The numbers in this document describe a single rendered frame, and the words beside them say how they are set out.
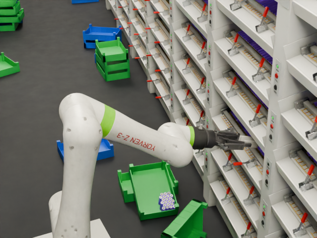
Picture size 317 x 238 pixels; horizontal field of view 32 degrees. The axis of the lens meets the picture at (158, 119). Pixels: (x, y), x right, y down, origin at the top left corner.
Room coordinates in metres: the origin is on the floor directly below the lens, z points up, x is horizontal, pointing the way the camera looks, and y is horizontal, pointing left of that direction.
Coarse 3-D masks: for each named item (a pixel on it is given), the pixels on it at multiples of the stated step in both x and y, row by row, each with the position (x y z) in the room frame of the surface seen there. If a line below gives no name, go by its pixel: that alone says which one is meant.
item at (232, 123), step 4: (224, 112) 2.26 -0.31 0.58; (228, 116) 2.22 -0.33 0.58; (224, 120) 2.22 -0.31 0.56; (228, 120) 2.21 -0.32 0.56; (232, 120) 2.18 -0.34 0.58; (232, 124) 2.15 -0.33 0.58; (236, 124) 2.14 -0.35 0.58; (236, 128) 2.11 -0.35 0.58; (240, 132) 2.07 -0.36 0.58; (252, 148) 1.94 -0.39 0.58; (252, 152) 1.92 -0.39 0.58; (256, 152) 1.91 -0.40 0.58; (256, 156) 1.88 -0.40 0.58; (260, 156) 1.87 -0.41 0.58; (260, 160) 1.85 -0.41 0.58; (260, 164) 1.84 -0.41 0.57; (260, 168) 1.82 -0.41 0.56
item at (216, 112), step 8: (224, 104) 2.30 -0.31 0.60; (216, 112) 2.29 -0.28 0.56; (216, 120) 2.25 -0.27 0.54; (224, 128) 2.17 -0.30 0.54; (232, 152) 2.04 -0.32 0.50; (240, 152) 1.97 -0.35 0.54; (248, 152) 1.95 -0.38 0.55; (240, 160) 1.92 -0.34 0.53; (248, 160) 1.90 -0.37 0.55; (256, 168) 1.84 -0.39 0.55; (248, 176) 1.86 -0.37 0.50; (256, 176) 1.79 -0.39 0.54; (256, 184) 1.75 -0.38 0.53
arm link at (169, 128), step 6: (162, 126) 1.86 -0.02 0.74; (168, 126) 1.85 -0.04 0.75; (174, 126) 1.85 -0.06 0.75; (180, 126) 1.86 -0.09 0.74; (186, 126) 1.88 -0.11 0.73; (162, 132) 1.83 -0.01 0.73; (168, 132) 1.81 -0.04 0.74; (174, 132) 1.80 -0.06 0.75; (180, 132) 1.81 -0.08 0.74; (186, 132) 1.85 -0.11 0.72; (192, 132) 1.85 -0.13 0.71; (186, 138) 1.83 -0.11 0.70; (192, 138) 1.84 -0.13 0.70; (192, 144) 1.83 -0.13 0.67
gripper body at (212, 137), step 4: (208, 132) 1.88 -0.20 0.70; (212, 132) 1.89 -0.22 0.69; (208, 136) 1.87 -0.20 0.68; (212, 136) 1.87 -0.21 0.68; (216, 136) 1.91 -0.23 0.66; (224, 136) 1.92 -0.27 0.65; (208, 140) 1.86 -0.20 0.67; (212, 140) 1.86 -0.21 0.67; (216, 140) 1.87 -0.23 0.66; (220, 140) 1.88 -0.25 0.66; (224, 140) 1.89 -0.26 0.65; (208, 144) 1.86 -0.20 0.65; (212, 144) 1.86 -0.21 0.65; (216, 144) 1.86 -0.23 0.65
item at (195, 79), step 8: (176, 56) 2.98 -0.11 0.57; (184, 56) 2.97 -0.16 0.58; (176, 64) 2.94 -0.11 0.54; (184, 64) 2.91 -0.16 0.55; (192, 64) 2.83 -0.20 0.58; (184, 72) 2.79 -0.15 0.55; (192, 72) 2.77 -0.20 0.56; (200, 72) 2.71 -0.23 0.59; (184, 80) 2.79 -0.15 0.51; (192, 80) 2.70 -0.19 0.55; (200, 80) 2.67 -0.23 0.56; (192, 88) 2.61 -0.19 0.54; (200, 88) 2.54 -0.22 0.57; (200, 96) 2.51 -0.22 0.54; (200, 104) 2.49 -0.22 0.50
